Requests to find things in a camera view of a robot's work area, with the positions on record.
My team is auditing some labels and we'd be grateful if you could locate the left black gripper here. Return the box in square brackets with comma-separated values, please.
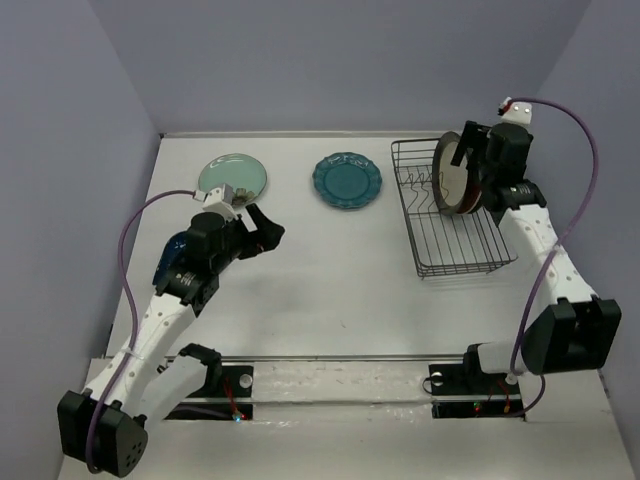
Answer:
[212, 204, 284, 273]

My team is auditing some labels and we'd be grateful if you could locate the cream plate with metallic rim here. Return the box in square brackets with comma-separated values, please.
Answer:
[432, 131, 468, 216]

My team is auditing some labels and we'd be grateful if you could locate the red and teal floral plate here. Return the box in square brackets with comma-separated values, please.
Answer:
[457, 151, 482, 215]

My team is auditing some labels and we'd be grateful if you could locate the light green round plate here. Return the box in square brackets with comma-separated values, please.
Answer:
[197, 153, 267, 208]

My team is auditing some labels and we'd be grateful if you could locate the teal scalloped edge plate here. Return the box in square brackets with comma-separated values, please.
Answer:
[312, 152, 382, 210]

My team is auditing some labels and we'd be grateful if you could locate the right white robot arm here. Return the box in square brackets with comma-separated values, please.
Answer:
[451, 121, 621, 392]

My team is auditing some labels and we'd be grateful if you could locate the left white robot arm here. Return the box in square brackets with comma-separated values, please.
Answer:
[57, 203, 285, 478]

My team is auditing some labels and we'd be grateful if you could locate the navy blue leaf-shaped dish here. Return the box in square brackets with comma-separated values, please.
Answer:
[152, 231, 186, 286]

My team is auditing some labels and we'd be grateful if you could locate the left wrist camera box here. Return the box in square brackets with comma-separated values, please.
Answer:
[202, 184, 237, 221]

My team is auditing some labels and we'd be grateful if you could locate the black wire dish rack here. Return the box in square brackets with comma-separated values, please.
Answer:
[390, 138, 517, 279]

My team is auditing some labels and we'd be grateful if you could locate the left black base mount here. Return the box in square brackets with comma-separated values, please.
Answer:
[165, 364, 254, 422]

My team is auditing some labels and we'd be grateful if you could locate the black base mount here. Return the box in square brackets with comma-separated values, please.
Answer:
[165, 364, 254, 422]
[422, 345, 526, 419]

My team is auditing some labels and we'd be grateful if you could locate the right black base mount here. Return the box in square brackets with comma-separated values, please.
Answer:
[422, 345, 526, 419]

